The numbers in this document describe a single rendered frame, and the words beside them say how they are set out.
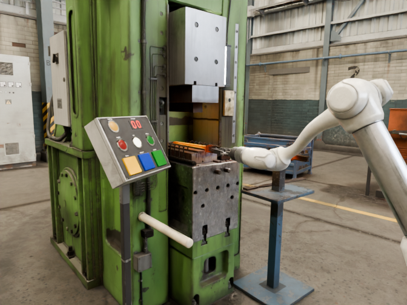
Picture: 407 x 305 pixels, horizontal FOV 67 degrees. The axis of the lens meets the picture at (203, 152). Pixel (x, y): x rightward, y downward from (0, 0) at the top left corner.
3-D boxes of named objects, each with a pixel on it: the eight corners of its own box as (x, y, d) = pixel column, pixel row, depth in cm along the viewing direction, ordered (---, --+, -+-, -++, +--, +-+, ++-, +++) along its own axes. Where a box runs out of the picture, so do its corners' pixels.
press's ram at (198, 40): (234, 88, 191) (236, 20, 185) (185, 84, 166) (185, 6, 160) (192, 89, 223) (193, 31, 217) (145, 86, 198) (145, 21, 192)
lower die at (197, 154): (217, 161, 189) (217, 147, 188) (191, 164, 177) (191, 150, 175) (177, 152, 221) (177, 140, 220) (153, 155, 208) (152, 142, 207)
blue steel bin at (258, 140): (312, 173, 581) (314, 136, 570) (295, 181, 520) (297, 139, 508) (257, 165, 656) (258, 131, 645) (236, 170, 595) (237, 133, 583)
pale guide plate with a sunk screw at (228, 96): (234, 115, 211) (234, 90, 208) (224, 115, 205) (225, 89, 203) (231, 115, 212) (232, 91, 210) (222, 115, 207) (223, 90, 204)
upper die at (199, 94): (218, 103, 184) (218, 86, 182) (192, 102, 171) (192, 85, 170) (177, 102, 216) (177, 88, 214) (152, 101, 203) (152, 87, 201)
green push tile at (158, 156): (168, 163, 146) (161, 149, 146) (159, 166, 139) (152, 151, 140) (165, 165, 147) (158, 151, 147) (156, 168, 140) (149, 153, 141)
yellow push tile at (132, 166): (142, 171, 128) (134, 155, 128) (131, 174, 121) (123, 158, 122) (139, 173, 129) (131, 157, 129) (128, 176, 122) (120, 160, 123)
